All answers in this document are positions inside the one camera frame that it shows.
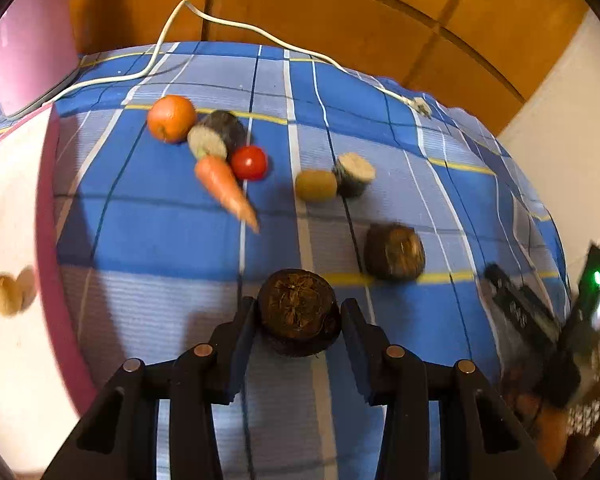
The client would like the white power cable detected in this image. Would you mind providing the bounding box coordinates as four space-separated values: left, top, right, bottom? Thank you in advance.
45 0 433 121

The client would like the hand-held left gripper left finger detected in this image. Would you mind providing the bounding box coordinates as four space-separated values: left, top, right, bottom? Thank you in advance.
42 296 258 480

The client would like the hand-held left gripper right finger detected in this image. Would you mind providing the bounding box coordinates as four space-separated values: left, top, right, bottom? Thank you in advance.
340 298 556 480

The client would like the blue plaid tablecloth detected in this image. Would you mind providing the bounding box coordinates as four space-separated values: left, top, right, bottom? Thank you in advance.
0 41 576 480

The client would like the small yellow potato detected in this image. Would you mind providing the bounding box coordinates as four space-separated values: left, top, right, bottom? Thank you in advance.
0 272 25 317

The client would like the brown kiwi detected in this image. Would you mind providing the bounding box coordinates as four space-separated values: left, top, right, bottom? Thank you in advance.
295 170 339 203

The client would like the red tomato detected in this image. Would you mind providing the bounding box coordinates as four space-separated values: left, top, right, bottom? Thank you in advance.
230 145 269 181

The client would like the orange carrot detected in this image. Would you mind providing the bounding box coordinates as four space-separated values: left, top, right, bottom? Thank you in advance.
195 155 261 234

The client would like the orange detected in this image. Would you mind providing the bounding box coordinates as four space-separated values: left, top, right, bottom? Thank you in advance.
147 95 198 144

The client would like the large dark-skinned cut root chunk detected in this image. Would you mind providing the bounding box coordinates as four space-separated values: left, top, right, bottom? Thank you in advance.
187 109 248 161

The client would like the pink electric kettle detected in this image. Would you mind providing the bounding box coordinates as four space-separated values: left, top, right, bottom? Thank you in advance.
0 0 81 121

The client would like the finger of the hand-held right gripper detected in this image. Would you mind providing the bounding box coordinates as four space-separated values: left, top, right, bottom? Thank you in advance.
484 261 562 349

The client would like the small dark-skinned cut root chunk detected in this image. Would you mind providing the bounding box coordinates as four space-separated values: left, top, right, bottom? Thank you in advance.
333 152 377 199

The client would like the pink-rimmed white cardboard box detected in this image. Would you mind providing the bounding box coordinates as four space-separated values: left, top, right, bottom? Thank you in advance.
0 102 98 476

